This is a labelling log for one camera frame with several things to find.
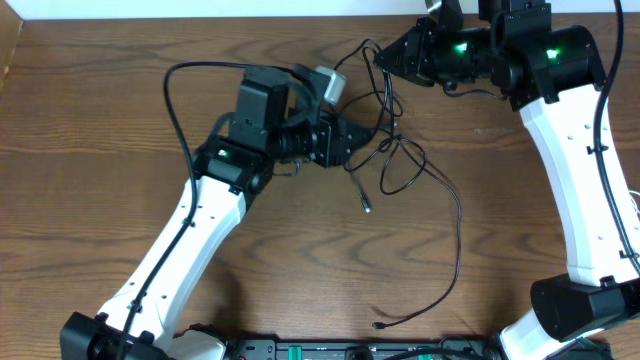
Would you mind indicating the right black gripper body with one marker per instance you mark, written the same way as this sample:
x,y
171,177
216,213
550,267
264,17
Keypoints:
x,y
449,58

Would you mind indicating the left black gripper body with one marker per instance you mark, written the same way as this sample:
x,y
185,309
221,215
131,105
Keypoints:
x,y
323,147

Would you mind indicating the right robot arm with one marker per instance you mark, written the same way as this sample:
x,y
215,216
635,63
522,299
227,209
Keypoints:
x,y
555,80

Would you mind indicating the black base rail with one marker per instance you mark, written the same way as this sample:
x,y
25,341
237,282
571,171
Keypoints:
x,y
450,347

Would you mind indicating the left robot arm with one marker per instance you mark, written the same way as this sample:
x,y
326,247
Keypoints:
x,y
280,116

